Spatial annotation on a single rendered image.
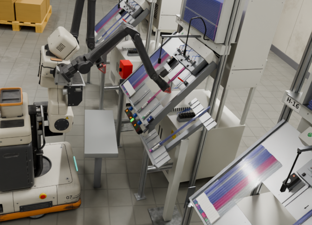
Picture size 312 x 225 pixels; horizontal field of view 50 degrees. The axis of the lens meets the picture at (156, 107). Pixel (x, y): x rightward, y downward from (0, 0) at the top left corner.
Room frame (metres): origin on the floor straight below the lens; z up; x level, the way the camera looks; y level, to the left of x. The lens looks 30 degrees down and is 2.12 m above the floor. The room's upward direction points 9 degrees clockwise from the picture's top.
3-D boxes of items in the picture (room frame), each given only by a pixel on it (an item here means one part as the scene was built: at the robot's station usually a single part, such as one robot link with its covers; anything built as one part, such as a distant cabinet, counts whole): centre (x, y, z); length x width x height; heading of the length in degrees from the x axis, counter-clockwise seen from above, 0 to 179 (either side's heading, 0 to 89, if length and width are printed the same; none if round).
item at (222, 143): (2.71, -0.36, 0.31); 0.70 x 0.65 x 0.62; 26
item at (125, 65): (3.16, 0.37, 0.39); 0.24 x 0.24 x 0.78; 26
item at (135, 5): (3.92, 0.43, 0.66); 1.01 x 0.73 x 1.31; 116
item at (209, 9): (2.61, -0.28, 1.52); 0.51 x 0.13 x 0.27; 26
